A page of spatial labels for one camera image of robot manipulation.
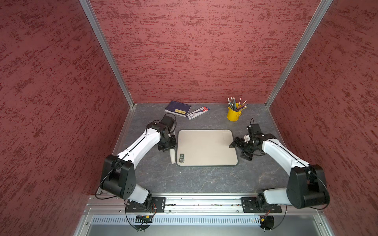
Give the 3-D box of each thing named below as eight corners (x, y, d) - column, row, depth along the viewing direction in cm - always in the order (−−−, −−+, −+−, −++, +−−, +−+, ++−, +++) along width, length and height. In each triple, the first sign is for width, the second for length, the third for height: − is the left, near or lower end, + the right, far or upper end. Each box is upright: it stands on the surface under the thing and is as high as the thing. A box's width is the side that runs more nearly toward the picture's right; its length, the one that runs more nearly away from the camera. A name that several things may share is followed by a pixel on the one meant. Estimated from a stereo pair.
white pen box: (189, 120, 113) (189, 118, 111) (186, 116, 115) (186, 114, 114) (209, 110, 120) (209, 108, 118) (205, 107, 122) (205, 105, 120)
